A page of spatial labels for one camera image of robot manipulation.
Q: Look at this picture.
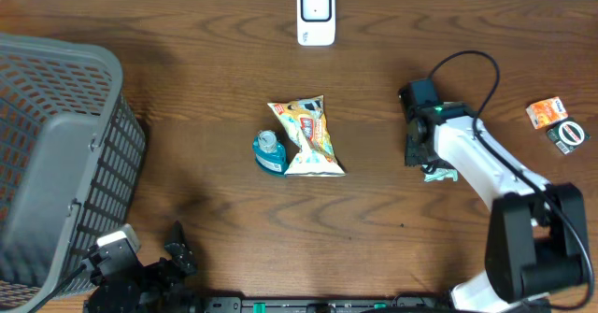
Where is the green wet wipes pack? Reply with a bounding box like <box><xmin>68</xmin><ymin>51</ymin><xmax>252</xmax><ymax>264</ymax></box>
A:
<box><xmin>424</xmin><ymin>168</ymin><xmax>459</xmax><ymax>182</ymax></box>

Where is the yellow snack bag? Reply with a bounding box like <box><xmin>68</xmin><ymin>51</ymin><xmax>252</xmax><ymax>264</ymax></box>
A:
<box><xmin>267</xmin><ymin>95</ymin><xmax>346</xmax><ymax>177</ymax></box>

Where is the blue clear plastic bottle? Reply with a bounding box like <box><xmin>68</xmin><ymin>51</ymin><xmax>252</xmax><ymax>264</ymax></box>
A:
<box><xmin>252</xmin><ymin>130</ymin><xmax>289</xmax><ymax>177</ymax></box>

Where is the orange tissue pack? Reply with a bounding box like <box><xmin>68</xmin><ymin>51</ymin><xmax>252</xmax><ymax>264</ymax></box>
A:
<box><xmin>525</xmin><ymin>96</ymin><xmax>568</xmax><ymax>129</ymax></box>

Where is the dark green round-logo packet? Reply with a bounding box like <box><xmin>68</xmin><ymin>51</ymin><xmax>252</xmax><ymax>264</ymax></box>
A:
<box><xmin>547</xmin><ymin>117</ymin><xmax>591</xmax><ymax>155</ymax></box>

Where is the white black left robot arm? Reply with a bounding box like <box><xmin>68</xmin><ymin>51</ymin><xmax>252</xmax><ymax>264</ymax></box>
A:
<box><xmin>82</xmin><ymin>221</ymin><xmax>205</xmax><ymax>313</ymax></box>

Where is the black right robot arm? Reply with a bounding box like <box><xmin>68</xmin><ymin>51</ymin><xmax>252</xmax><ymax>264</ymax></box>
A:
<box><xmin>403</xmin><ymin>99</ymin><xmax>595</xmax><ymax>312</ymax></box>

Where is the white barcode scanner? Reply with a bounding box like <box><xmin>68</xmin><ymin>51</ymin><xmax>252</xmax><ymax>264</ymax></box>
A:
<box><xmin>296</xmin><ymin>0</ymin><xmax>336</xmax><ymax>47</ymax></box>

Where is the grey plastic basket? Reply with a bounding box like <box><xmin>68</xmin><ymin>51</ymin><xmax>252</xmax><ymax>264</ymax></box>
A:
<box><xmin>1</xmin><ymin>35</ymin><xmax>147</xmax><ymax>312</ymax></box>

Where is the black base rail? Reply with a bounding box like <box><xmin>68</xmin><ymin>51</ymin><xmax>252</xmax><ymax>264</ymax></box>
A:
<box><xmin>197</xmin><ymin>294</ymin><xmax>452</xmax><ymax>313</ymax></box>

